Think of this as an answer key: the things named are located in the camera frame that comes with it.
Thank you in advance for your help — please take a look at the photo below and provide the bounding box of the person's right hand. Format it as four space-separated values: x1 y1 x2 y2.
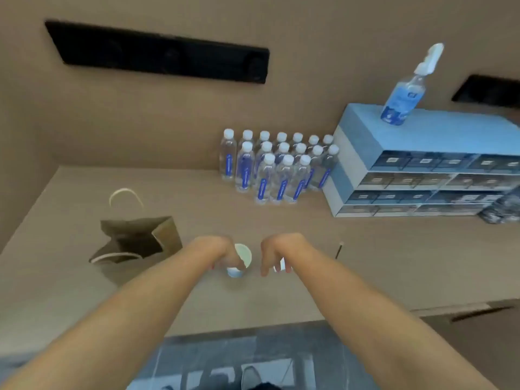
259 233 308 277

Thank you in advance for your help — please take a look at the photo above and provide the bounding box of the person's left hand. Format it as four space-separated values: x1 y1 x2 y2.
191 235 247 271

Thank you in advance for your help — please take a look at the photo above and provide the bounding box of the white paper cup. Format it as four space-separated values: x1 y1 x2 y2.
226 243 252 279

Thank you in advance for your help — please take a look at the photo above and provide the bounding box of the brown paper bag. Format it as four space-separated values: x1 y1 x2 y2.
88 187 184 287

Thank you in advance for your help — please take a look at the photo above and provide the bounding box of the person's left forearm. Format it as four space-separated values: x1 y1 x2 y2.
0 239 216 390

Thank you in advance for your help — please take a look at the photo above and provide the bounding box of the person's right forearm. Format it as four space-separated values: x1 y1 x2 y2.
290 243 501 390

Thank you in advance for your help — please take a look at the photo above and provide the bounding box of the group of clear water bottles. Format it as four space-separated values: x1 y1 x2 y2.
219 128 340 206

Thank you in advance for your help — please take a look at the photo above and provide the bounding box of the white shoe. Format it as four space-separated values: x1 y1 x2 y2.
241 366 262 390

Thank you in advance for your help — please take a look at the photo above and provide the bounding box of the blue white drawer organizer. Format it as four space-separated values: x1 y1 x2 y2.
322 102 520 218

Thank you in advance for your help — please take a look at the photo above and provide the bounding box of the clear blue spray bottle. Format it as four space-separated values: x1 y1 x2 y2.
380 43 445 126

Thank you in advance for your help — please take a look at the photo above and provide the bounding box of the dark blue packet pile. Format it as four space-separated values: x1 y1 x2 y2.
477 186 520 226

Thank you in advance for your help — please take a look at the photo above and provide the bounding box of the long black wall power strip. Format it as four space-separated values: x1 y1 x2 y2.
44 21 271 85

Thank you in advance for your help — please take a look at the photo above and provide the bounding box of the short black wall power strip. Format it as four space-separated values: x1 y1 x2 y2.
451 74 520 110

